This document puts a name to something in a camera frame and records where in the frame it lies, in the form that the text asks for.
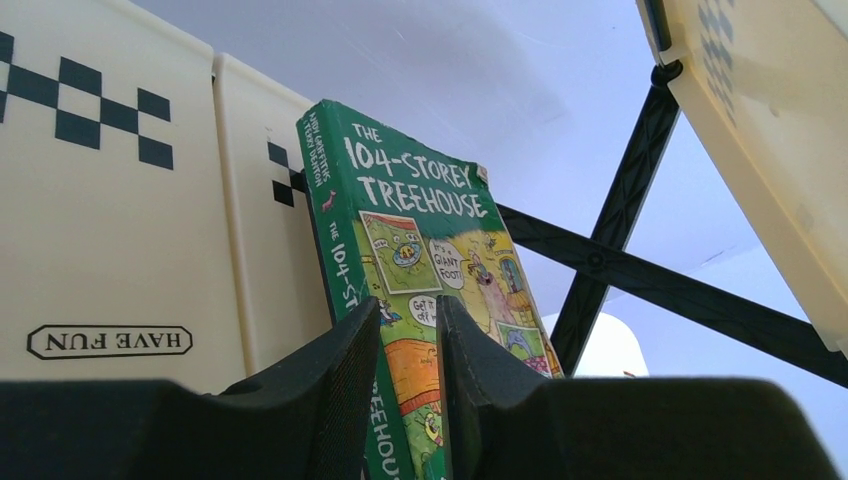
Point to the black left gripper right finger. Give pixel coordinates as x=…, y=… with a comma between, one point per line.
x=504, y=420

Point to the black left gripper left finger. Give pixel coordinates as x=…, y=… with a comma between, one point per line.
x=304, y=417

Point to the green 104-storey treehouse book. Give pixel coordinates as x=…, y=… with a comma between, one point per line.
x=400, y=222

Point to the round drawer box orange yellow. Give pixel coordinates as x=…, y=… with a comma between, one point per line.
x=612, y=350

